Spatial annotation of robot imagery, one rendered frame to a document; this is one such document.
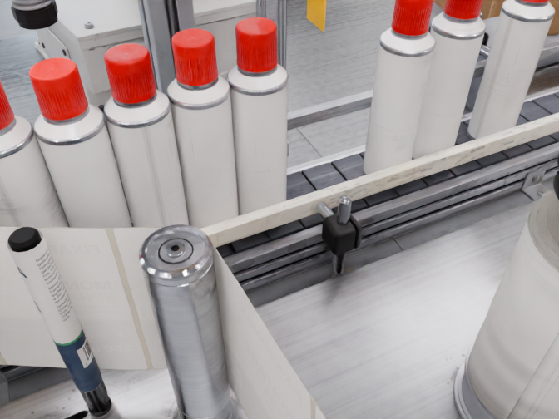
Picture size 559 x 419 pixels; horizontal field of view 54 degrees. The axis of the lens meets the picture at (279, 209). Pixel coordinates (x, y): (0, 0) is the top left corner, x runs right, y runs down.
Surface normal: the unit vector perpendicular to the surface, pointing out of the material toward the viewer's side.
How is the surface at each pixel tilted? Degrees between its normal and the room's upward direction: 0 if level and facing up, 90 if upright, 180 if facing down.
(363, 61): 0
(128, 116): 45
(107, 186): 90
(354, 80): 0
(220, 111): 90
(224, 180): 90
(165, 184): 90
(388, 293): 0
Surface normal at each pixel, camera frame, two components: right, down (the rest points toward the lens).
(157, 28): 0.44, 0.62
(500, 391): -0.83, 0.36
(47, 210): 0.92, 0.27
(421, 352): 0.00, -0.73
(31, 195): 0.70, 0.49
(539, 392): -0.49, 0.58
